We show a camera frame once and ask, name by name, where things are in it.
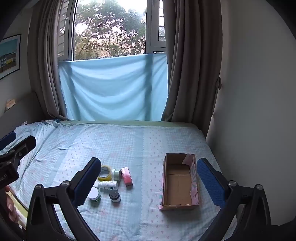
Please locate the blue checked floral bedsheet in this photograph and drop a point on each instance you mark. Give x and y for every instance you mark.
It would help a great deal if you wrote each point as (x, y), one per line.
(129, 143)

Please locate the brown curtain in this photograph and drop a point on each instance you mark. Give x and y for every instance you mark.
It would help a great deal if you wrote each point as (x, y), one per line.
(192, 69)
(44, 69)

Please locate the white bottle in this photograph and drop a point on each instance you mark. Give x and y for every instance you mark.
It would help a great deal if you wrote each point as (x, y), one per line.
(108, 185)

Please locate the wall poster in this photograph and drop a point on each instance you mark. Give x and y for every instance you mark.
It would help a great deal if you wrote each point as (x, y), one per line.
(9, 56)

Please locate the yellow tape roll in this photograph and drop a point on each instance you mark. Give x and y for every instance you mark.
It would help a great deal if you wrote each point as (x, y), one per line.
(103, 179)

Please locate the light blue cloth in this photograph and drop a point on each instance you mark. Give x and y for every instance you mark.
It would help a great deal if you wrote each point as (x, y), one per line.
(111, 88)

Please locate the small jar black lid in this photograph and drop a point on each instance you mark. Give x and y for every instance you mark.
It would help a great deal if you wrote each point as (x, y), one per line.
(114, 196)

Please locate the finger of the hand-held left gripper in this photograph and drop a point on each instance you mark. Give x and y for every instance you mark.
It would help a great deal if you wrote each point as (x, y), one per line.
(23, 147)
(7, 140)

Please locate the pink printed cardboard box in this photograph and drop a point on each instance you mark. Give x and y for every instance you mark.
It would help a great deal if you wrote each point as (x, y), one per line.
(177, 185)

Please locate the grey window frame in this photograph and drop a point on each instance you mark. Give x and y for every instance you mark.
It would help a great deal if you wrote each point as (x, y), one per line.
(151, 34)

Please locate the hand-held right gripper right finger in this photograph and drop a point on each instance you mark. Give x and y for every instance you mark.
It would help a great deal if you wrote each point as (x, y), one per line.
(210, 183)

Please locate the dark green jar white lid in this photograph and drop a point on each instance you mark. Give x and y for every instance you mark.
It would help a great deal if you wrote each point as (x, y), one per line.
(94, 194)

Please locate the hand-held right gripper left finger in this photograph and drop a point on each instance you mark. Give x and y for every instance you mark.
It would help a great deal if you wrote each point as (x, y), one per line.
(84, 185)

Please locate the person's left hand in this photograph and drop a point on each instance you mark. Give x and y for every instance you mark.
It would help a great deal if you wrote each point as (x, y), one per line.
(11, 204)

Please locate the trees outside window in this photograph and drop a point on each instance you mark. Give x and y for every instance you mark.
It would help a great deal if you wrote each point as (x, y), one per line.
(108, 30)

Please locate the green mattress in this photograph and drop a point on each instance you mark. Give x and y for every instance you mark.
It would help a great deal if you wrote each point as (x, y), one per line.
(161, 124)

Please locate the pale green jar white lid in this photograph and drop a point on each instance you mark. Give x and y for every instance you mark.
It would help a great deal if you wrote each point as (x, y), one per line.
(117, 175)

